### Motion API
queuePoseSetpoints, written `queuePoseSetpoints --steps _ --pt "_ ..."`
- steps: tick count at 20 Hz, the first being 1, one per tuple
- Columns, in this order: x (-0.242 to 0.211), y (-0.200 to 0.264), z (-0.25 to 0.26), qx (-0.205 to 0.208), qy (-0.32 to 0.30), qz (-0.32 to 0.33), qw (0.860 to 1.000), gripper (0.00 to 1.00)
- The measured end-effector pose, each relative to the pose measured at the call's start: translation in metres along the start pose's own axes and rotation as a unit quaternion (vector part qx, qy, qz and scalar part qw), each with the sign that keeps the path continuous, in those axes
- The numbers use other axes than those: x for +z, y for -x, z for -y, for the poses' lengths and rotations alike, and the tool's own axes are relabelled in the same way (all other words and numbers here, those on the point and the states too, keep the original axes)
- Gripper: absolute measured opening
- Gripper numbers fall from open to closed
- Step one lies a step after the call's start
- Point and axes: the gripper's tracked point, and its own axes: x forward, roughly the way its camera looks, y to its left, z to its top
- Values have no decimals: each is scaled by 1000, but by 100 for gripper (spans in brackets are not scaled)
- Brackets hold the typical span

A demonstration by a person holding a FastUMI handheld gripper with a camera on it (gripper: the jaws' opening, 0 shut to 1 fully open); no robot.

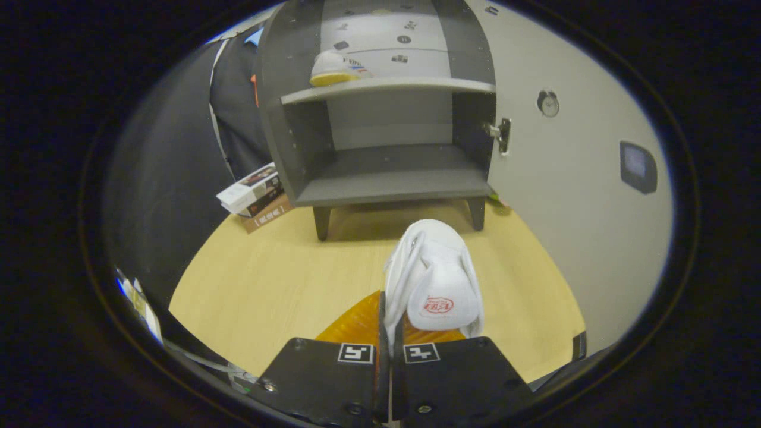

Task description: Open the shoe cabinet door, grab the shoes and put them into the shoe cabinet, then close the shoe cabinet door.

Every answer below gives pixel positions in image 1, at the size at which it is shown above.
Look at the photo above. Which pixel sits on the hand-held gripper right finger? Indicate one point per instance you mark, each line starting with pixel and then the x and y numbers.
pixel 458 380

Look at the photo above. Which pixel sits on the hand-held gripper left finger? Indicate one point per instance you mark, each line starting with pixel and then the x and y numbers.
pixel 324 380

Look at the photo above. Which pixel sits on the white shoe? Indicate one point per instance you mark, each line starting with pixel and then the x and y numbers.
pixel 440 279
pixel 336 68

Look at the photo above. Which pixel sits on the beige shoe cabinet door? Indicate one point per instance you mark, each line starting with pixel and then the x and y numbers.
pixel 571 208

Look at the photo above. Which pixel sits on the grey shoe cabinet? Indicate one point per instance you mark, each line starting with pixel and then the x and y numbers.
pixel 392 166

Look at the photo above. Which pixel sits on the brown book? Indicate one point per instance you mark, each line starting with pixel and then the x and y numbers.
pixel 267 214

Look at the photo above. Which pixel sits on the black backdrop cloth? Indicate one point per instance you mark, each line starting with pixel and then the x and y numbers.
pixel 172 148

